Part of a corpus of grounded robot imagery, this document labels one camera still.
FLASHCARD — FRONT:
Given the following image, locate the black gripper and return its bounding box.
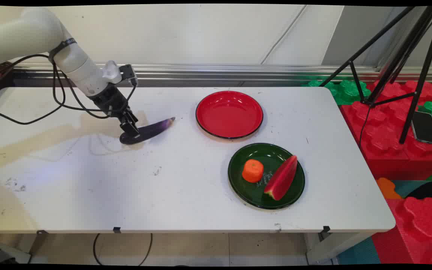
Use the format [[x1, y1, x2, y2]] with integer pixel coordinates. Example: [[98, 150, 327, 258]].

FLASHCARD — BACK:
[[88, 84, 141, 137]]

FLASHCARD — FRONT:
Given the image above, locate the purple toy eggplant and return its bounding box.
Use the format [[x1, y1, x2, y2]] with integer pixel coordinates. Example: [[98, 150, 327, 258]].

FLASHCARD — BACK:
[[120, 117, 176, 145]]

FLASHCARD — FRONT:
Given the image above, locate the orange toy carrot piece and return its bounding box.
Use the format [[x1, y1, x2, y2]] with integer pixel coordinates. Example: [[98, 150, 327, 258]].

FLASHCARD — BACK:
[[242, 159, 264, 183]]

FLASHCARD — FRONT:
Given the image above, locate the red plate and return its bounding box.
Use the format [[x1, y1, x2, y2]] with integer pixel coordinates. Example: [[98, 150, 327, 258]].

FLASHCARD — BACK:
[[195, 90, 264, 140]]

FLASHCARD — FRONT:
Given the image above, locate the dark green plate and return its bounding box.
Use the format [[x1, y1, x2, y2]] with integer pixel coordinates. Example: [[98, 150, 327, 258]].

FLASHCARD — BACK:
[[228, 142, 306, 210]]

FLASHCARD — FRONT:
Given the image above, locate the red toy watermelon slice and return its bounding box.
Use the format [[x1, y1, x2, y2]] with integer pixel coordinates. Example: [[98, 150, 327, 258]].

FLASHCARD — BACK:
[[264, 155, 299, 201]]

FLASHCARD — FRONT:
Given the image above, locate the white table leg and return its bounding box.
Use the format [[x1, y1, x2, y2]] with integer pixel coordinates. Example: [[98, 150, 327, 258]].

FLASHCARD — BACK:
[[305, 232, 376, 265]]

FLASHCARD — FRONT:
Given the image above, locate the large red foam block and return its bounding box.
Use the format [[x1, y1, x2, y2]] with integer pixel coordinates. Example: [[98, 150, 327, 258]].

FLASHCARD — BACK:
[[340, 79, 432, 180]]

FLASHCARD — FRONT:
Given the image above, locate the orange foam piece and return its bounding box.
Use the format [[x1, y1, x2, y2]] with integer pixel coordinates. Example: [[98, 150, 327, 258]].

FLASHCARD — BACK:
[[375, 177, 402, 200]]

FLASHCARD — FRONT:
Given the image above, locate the black smartphone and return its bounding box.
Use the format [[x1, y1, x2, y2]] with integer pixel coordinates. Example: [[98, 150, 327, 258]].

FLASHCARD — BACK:
[[411, 111, 432, 145]]

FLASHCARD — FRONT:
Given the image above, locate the black tripod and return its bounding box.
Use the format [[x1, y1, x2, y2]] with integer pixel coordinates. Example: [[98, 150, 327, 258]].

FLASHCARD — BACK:
[[319, 6, 432, 145]]

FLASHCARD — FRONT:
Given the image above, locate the black foam piece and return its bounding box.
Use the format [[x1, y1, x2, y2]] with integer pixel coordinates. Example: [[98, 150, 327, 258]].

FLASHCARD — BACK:
[[406, 176, 432, 204]]

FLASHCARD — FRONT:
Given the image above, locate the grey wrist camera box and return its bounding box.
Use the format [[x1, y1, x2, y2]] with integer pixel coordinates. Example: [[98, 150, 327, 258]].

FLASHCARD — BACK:
[[120, 64, 138, 86]]

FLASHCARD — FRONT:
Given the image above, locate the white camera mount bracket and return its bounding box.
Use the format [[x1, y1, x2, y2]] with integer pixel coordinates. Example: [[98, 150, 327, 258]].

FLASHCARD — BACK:
[[102, 61, 123, 84]]

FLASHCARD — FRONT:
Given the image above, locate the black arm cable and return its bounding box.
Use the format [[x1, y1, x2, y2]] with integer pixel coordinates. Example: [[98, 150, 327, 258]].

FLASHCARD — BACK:
[[0, 54, 138, 125]]

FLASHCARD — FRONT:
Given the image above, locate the black strap on arm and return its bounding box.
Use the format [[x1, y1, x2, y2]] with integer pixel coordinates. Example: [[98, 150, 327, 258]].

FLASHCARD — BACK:
[[48, 38, 78, 62]]

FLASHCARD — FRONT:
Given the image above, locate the aluminium wall rail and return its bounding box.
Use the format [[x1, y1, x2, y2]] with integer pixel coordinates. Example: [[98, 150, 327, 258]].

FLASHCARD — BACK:
[[12, 63, 432, 87]]

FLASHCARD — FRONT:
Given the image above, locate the black cable under table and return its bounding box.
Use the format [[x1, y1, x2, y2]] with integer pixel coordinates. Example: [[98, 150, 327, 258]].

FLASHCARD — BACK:
[[93, 233, 153, 266]]

